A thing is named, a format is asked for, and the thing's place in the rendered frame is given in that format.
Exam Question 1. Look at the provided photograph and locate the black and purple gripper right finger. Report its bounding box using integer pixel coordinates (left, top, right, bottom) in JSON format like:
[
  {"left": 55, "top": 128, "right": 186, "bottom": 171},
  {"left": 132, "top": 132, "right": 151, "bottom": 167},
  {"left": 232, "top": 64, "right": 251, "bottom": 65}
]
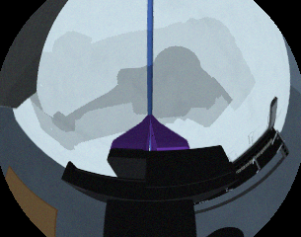
[{"left": 150, "top": 115, "right": 190, "bottom": 150}]

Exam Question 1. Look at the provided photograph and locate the blue cable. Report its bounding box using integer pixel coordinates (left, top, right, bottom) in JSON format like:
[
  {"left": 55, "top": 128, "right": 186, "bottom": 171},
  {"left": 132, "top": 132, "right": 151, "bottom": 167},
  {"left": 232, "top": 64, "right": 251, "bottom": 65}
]
[{"left": 147, "top": 0, "right": 153, "bottom": 115}]

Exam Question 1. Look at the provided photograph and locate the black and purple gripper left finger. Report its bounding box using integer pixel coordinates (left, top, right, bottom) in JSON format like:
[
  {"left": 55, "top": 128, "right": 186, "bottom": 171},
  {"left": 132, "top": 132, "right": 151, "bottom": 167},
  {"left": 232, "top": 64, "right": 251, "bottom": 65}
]
[{"left": 110, "top": 115, "right": 150, "bottom": 150}]

